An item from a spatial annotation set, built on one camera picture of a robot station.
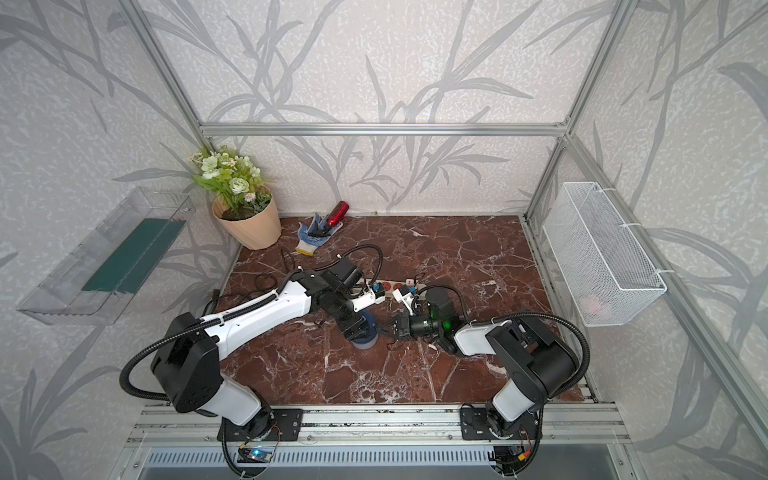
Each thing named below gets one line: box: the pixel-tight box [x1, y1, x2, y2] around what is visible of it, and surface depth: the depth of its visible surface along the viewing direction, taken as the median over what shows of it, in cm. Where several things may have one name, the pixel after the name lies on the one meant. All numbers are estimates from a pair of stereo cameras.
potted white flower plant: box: [190, 146, 281, 250], surface depth 99 cm
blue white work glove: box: [295, 212, 344, 256], surface depth 114 cm
